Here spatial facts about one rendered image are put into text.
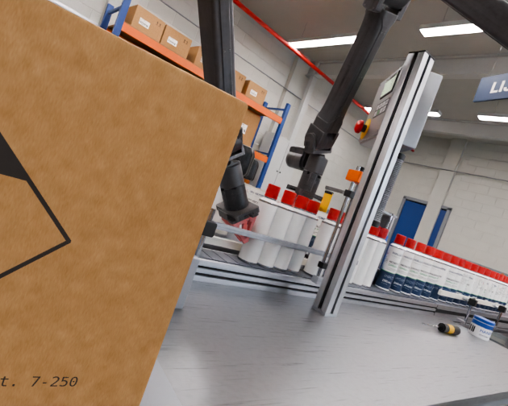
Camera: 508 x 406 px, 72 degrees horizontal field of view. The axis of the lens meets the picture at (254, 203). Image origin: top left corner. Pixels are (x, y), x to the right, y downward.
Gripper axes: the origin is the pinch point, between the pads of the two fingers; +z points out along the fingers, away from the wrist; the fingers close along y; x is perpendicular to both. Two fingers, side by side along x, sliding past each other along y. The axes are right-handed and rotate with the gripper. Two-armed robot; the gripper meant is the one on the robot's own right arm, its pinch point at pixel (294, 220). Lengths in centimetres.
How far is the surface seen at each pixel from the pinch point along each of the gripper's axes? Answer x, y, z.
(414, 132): 22.9, -4.7, -31.3
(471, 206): -268, -733, -117
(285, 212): 8.7, 12.6, -1.9
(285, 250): 8.7, 7.4, 7.7
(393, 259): 8.4, -42.9, 2.2
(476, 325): 27, -79, 14
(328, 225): 8.0, -5.3, -2.2
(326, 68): -429, -356, -244
